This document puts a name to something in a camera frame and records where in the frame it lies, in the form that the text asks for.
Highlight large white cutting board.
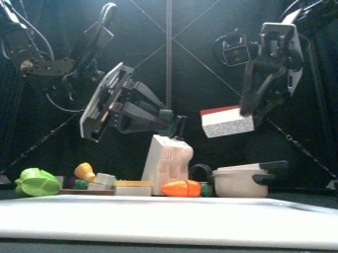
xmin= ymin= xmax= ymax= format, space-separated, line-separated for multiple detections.
xmin=0 ymin=194 xmax=338 ymax=252

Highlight white toy knife block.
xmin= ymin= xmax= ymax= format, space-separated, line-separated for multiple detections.
xmin=140 ymin=133 xmax=193 ymax=196

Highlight toy egg sushi block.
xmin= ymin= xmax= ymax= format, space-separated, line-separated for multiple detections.
xmin=113 ymin=180 xmax=155 ymax=198

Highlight yellow toy food piece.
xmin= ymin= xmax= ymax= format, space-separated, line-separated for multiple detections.
xmin=72 ymin=161 xmax=97 ymax=184

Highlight small wooden board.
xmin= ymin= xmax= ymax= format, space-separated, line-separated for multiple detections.
xmin=57 ymin=188 xmax=116 ymax=197

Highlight small purple toy piece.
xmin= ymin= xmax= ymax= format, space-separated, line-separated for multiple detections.
xmin=64 ymin=176 xmax=78 ymax=190

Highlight toy salmon sushi block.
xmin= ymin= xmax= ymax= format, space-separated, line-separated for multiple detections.
xmin=199 ymin=105 xmax=256 ymax=139

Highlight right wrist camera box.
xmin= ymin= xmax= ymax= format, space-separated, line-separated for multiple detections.
xmin=212 ymin=30 xmax=259 ymax=67

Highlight green bell pepper toy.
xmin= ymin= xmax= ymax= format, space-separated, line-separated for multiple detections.
xmin=13 ymin=167 xmax=61 ymax=198

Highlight small green toy piece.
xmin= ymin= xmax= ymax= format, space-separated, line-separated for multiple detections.
xmin=70 ymin=179 xmax=89 ymax=191

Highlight white toy cube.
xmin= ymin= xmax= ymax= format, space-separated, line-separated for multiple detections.
xmin=85 ymin=172 xmax=117 ymax=191

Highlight black handled toy knife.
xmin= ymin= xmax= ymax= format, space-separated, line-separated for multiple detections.
xmin=172 ymin=115 xmax=188 ymax=140

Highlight white toy pot black handles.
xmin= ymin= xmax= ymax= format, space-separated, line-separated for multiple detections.
xmin=211 ymin=160 xmax=289 ymax=199

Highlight grey vertical frame pole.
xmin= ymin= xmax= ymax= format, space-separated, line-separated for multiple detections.
xmin=165 ymin=0 xmax=172 ymax=111

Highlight green handled toy knife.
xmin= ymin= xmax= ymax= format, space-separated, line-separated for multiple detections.
xmin=157 ymin=108 xmax=176 ymax=136

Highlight orange toy carrot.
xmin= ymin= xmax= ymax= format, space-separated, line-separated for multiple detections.
xmin=160 ymin=179 xmax=211 ymax=199

